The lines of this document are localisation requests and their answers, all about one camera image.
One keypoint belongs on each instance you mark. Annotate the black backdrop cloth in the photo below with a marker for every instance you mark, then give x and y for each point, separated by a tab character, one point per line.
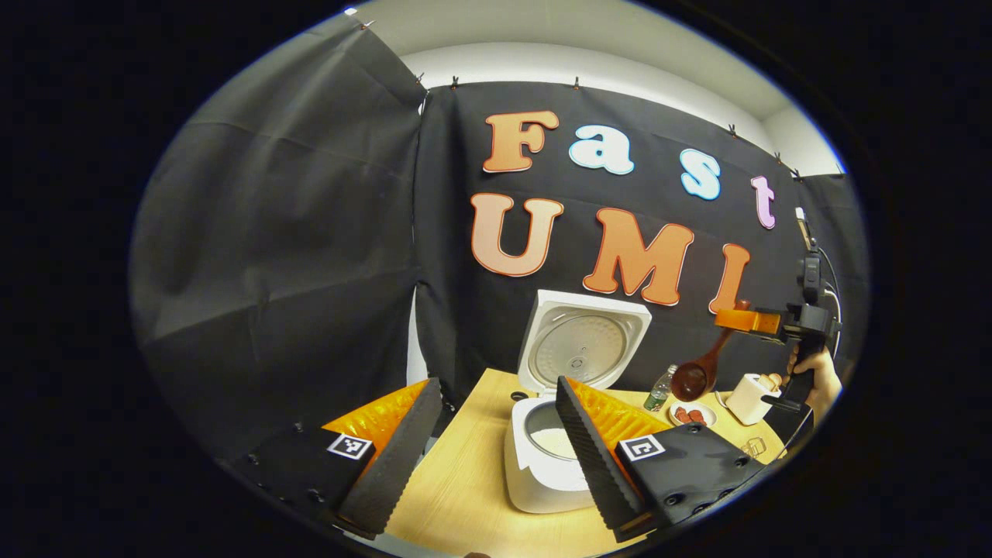
310	271

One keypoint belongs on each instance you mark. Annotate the white rice cooker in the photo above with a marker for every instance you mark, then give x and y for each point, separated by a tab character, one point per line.
581	341

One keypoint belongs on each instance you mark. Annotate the white toaster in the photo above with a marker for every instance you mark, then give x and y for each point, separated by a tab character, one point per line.
748	403

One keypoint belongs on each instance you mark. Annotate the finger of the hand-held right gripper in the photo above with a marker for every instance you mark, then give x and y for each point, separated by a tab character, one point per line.
748	321

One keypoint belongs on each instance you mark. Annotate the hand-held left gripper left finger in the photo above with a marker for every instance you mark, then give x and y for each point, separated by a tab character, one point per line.
395	465

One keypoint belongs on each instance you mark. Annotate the clear plastic water bottle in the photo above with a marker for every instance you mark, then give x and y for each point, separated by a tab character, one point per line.
659	395

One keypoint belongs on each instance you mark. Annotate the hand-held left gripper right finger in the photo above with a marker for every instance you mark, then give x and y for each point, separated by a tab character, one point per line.
597	465

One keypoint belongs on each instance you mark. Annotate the brown wooden spoon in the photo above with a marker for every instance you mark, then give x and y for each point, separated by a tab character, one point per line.
694	380

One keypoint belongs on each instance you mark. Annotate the white plate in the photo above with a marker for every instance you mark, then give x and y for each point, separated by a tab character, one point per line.
709	415

